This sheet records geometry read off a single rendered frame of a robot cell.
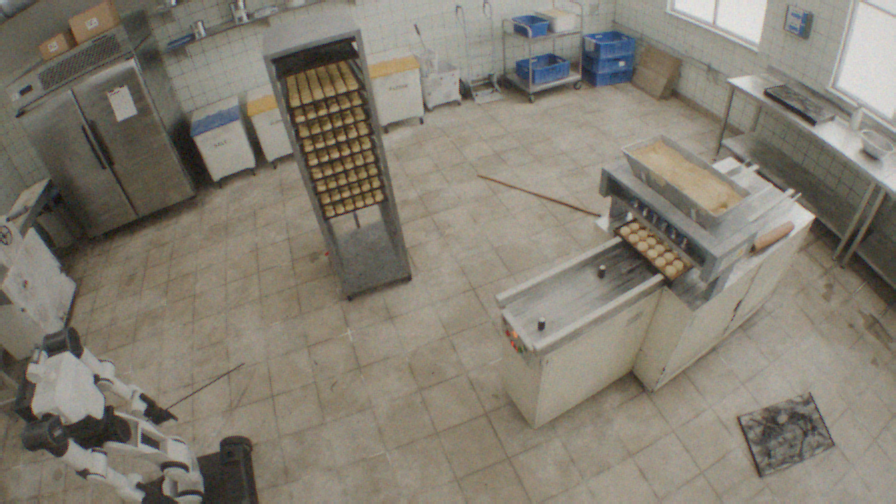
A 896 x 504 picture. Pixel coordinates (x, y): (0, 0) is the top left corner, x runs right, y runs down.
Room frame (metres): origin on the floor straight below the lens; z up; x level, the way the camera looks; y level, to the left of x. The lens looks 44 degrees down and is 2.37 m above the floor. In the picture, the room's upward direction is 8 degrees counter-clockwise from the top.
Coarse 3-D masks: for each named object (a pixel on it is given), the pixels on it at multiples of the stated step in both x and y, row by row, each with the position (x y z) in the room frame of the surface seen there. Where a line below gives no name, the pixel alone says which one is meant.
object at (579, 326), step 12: (792, 192) 1.64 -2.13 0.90; (768, 204) 1.56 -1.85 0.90; (780, 204) 1.59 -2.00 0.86; (756, 216) 1.48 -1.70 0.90; (660, 276) 1.18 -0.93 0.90; (636, 288) 1.14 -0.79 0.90; (648, 288) 1.14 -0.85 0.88; (624, 300) 1.09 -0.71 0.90; (636, 300) 1.12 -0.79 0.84; (600, 312) 1.05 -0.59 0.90; (612, 312) 1.07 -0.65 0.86; (576, 324) 1.01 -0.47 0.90; (588, 324) 1.02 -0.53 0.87; (552, 336) 0.97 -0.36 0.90; (564, 336) 0.97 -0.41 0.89; (540, 348) 0.93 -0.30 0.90; (552, 348) 0.95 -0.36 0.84
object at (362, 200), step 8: (376, 192) 2.24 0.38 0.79; (344, 200) 2.21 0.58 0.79; (352, 200) 2.22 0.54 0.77; (360, 200) 2.18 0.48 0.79; (368, 200) 2.17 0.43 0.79; (376, 200) 2.19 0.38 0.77; (328, 208) 2.15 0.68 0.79; (336, 208) 2.14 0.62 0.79; (344, 208) 2.15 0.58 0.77; (352, 208) 2.13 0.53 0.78; (328, 216) 2.10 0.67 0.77
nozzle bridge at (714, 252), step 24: (624, 168) 1.64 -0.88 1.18; (600, 192) 1.65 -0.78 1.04; (624, 192) 1.61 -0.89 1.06; (648, 192) 1.44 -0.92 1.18; (648, 216) 1.43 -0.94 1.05; (672, 216) 1.27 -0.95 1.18; (672, 240) 1.25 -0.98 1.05; (696, 240) 1.11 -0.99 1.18; (720, 240) 1.09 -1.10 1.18; (744, 240) 1.07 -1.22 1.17; (696, 264) 1.10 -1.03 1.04; (720, 264) 1.02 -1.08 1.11; (720, 288) 1.06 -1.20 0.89
